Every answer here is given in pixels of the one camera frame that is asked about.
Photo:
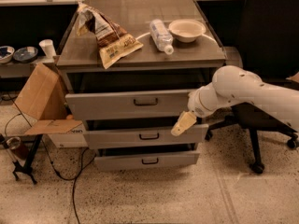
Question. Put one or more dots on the grey drawer cabinet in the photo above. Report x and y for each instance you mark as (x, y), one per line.
(80, 51)

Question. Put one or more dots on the black office chair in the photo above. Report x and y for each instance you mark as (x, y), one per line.
(268, 43)

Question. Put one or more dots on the blue white bowl left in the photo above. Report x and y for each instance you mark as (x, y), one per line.
(6, 54)

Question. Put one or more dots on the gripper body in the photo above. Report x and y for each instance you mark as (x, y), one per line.
(196, 104)

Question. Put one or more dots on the beige paper bowl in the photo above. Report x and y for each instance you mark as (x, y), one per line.
(186, 30)

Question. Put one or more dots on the black stand frame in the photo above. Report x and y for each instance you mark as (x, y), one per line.
(25, 168)

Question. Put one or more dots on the clear plastic water bottle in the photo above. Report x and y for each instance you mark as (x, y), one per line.
(161, 36)

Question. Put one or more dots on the white paper cup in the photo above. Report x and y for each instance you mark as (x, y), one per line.
(48, 48)

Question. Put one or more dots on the blue bowl right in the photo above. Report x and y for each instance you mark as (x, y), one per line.
(25, 55)

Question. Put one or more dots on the grey bottom drawer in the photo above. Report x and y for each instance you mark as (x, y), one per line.
(144, 161)

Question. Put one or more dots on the brown chip bag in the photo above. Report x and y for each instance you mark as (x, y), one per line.
(113, 41)

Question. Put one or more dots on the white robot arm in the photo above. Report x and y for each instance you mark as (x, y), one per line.
(232, 85)

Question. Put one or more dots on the grey middle drawer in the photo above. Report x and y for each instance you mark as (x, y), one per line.
(144, 137)

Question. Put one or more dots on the grey top drawer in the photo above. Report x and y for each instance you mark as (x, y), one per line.
(128, 105)

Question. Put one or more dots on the low grey side shelf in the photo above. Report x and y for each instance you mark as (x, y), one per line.
(15, 69)

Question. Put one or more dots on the brown cardboard box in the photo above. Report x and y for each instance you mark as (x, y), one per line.
(42, 98)

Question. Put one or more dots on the grey drawer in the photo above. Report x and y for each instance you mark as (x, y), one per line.
(144, 137)
(144, 161)
(128, 105)

